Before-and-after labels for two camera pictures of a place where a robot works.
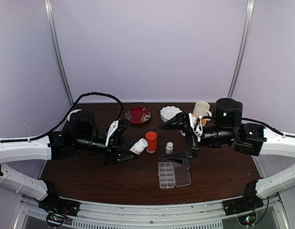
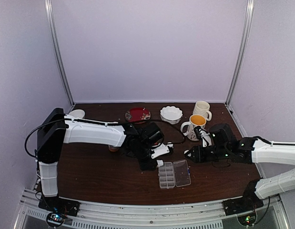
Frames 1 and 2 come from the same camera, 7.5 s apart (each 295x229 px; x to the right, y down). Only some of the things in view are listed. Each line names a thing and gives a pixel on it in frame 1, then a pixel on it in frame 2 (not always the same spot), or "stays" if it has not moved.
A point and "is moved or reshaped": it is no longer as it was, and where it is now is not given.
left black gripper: [113, 152] -> [146, 166]
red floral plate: [137, 115] stays
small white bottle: [138, 146] is moved or reshaped
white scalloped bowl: [167, 112] stays
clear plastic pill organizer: [173, 174] stays
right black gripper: [191, 141] -> [198, 157]
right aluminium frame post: [249, 20] stays
